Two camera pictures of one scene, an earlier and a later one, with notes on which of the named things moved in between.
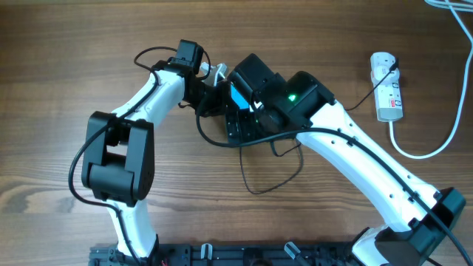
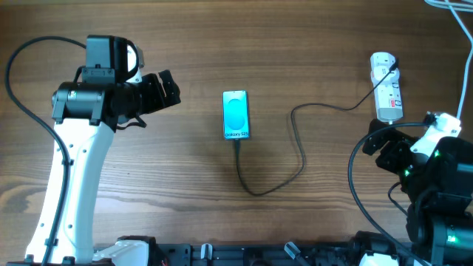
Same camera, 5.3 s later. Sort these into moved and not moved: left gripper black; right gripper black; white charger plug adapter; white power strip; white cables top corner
Moved: left gripper black; right gripper black
Not moved: white charger plug adapter; white power strip; white cables top corner
